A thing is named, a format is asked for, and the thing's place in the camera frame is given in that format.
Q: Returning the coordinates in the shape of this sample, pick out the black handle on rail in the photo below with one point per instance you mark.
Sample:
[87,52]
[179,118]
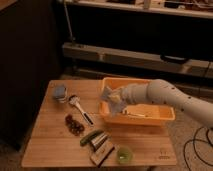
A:
[177,60]

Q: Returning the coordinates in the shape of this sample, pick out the grey cloth towel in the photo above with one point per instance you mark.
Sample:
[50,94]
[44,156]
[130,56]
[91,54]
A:
[113,108]

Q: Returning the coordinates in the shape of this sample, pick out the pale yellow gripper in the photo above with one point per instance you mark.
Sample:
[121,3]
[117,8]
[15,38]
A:
[118,96]

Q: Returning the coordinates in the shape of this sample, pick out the metal fork in tray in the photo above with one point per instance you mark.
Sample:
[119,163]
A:
[125,112]

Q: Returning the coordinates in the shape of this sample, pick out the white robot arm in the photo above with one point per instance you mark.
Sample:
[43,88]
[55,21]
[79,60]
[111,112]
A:
[161,92]

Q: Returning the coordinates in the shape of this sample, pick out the upper wooden shelf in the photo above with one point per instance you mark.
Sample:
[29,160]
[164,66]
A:
[145,7]

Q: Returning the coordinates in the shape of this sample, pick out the small metal cup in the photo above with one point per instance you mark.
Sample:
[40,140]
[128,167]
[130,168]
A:
[99,140]

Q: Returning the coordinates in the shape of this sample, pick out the grey metal rail beam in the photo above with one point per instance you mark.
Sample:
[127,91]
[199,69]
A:
[136,59]

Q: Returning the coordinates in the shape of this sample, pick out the small green bowl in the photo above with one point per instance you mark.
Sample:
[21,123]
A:
[124,155]

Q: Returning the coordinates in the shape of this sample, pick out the metal vertical pole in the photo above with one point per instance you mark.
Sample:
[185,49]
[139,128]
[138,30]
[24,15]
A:
[71,36]

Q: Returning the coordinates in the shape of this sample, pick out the orange plastic tray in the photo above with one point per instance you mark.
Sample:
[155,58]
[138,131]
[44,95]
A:
[156,114]

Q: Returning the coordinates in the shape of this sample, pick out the dark red grape bunch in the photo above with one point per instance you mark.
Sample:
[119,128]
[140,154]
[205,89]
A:
[74,126]

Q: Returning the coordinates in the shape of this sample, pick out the green cucumber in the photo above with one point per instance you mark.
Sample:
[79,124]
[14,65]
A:
[89,137]

